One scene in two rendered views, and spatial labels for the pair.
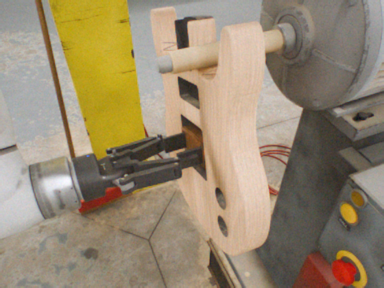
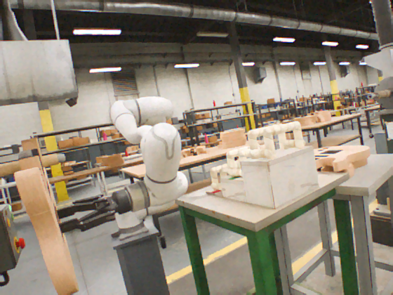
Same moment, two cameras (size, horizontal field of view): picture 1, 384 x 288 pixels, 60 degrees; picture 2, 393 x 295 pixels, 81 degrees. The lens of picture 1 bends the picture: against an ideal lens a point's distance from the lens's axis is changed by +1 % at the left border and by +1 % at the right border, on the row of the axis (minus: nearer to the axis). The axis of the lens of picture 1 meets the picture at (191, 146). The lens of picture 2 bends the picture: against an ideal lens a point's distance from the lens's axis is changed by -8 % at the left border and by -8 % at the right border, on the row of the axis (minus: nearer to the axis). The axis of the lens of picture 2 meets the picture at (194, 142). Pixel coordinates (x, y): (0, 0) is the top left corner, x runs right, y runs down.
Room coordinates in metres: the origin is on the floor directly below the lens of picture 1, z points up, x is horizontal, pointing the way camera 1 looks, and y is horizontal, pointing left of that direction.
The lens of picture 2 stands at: (1.15, 0.33, 1.26)
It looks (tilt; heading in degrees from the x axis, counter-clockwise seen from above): 3 degrees down; 172
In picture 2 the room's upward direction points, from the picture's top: 11 degrees counter-clockwise
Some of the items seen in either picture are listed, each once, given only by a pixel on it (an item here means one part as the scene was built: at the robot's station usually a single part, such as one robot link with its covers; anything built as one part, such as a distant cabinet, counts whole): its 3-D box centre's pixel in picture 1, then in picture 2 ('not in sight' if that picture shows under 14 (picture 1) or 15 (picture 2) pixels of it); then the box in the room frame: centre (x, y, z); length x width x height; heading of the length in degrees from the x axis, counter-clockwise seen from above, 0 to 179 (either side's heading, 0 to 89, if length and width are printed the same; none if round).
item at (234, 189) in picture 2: not in sight; (255, 180); (0.10, 0.71, 0.98); 0.27 x 0.16 x 0.09; 113
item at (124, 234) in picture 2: not in sight; (128, 228); (-0.39, 0.02, 0.73); 0.22 x 0.18 x 0.06; 106
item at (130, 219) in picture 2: not in sight; (128, 206); (-0.40, 0.05, 0.87); 0.18 x 0.16 x 0.22; 107
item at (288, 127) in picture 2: not in sight; (282, 128); (0.28, 0.78, 1.20); 0.20 x 0.03 x 0.03; 112
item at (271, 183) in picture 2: not in sight; (280, 174); (0.24, 0.76, 1.02); 0.27 x 0.15 x 0.17; 113
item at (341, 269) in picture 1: (347, 270); (18, 244); (0.25, -0.25, 0.98); 0.04 x 0.04 x 0.04; 23
